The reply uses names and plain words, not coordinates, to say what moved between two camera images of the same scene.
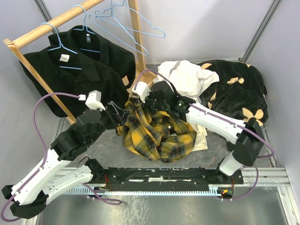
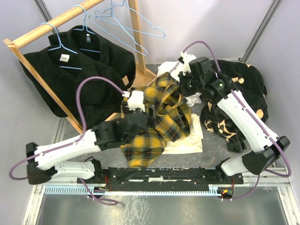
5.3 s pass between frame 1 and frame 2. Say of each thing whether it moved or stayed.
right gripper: moved
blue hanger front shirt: stayed
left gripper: moved
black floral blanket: stayed
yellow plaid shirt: moved
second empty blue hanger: stayed
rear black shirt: stayed
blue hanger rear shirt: stayed
